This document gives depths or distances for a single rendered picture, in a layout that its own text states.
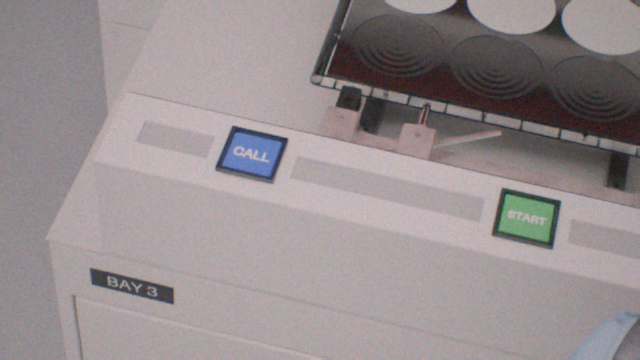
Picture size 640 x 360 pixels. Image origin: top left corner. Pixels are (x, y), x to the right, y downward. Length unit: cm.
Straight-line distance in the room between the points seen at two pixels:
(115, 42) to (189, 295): 77
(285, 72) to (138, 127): 30
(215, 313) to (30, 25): 152
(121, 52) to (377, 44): 70
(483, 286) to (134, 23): 93
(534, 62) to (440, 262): 33
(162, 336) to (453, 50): 44
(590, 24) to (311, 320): 47
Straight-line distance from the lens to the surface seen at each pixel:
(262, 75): 151
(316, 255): 124
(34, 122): 260
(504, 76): 143
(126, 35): 203
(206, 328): 139
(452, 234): 119
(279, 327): 135
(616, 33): 151
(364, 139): 136
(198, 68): 151
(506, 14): 150
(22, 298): 234
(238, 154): 123
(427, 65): 142
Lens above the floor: 188
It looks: 49 degrees down
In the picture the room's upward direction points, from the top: 5 degrees clockwise
